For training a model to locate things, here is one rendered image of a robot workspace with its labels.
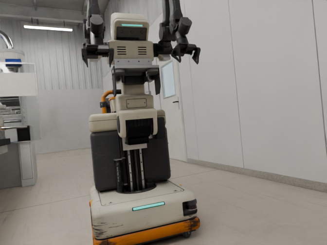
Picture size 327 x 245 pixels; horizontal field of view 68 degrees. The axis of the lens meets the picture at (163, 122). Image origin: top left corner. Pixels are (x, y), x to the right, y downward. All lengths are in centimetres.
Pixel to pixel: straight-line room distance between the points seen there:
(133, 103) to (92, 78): 921
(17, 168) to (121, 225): 287
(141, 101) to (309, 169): 169
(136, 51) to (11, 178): 308
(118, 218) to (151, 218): 18
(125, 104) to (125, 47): 34
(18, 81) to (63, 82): 651
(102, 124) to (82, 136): 865
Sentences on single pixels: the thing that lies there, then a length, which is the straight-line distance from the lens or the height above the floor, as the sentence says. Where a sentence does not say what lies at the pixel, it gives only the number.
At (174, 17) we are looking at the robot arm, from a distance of 140.
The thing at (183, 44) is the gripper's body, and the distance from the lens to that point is 128.
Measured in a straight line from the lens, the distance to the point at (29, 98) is 396.
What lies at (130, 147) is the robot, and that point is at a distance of 161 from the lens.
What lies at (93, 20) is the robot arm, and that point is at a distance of 120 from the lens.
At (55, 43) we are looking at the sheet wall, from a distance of 1087.
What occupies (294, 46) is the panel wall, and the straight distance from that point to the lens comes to 260.
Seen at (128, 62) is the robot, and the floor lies 108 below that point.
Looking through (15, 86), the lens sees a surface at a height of 141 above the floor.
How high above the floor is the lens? 71
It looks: level
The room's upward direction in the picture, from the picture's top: 5 degrees counter-clockwise
